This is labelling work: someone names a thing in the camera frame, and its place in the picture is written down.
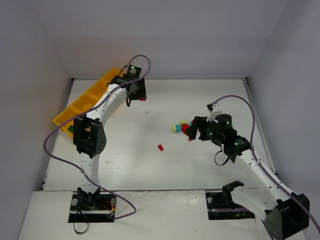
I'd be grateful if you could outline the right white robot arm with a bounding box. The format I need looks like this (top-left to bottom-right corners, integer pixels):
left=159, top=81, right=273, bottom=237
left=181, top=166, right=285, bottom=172
left=185, top=114, right=310, bottom=240

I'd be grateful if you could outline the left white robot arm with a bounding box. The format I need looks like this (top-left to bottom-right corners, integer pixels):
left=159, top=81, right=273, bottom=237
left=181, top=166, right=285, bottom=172
left=73, top=64, right=147, bottom=204

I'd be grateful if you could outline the lego brick pile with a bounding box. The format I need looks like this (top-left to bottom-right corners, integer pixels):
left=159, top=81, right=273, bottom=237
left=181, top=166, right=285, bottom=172
left=171, top=120, right=194, bottom=135

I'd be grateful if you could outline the small red lego brick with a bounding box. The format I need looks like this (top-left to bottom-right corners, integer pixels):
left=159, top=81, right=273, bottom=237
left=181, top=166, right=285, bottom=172
left=157, top=144, right=164, bottom=152

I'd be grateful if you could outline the green lego in bin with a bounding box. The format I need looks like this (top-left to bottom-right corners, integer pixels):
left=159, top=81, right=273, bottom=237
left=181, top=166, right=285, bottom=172
left=67, top=125, right=74, bottom=133

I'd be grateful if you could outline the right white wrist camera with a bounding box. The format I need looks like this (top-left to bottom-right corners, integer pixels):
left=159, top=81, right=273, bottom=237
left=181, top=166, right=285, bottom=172
left=206, top=102, right=223, bottom=122

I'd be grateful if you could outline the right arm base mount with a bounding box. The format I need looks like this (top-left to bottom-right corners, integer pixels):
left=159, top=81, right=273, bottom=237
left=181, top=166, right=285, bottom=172
left=205, top=180, right=255, bottom=221

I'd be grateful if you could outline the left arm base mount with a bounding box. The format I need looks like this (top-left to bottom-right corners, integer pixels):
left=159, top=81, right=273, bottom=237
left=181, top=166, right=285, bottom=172
left=68, top=192, right=117, bottom=223

